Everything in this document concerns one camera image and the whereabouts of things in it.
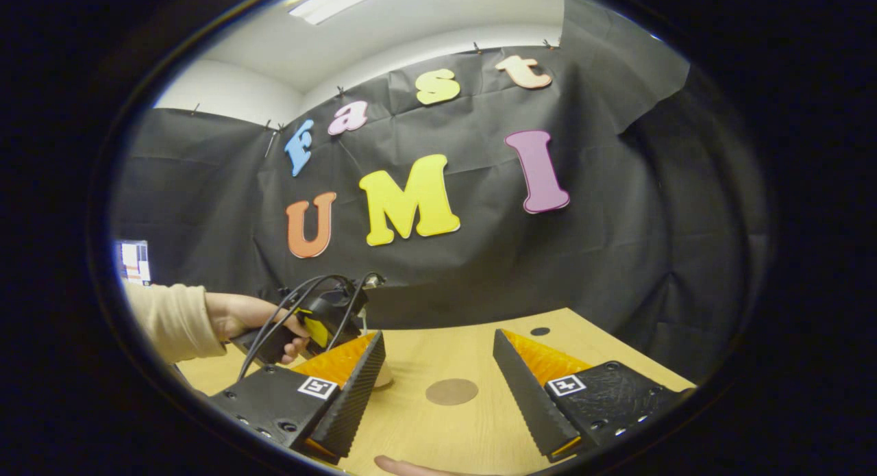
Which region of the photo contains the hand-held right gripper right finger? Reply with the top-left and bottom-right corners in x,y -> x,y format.
492,328 -> 696,463

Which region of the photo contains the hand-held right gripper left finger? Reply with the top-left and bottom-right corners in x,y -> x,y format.
206,330 -> 386,465

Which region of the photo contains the round brown coaster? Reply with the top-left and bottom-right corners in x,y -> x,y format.
425,378 -> 480,407

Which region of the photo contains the wooden desktop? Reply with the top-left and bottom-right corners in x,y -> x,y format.
175,307 -> 696,476

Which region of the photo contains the black backdrop cloth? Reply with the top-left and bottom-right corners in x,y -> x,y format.
110,0 -> 771,388

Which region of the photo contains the computer monitor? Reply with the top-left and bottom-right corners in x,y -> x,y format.
116,240 -> 153,286

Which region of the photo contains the black cable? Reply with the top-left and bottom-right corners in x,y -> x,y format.
236,274 -> 374,382

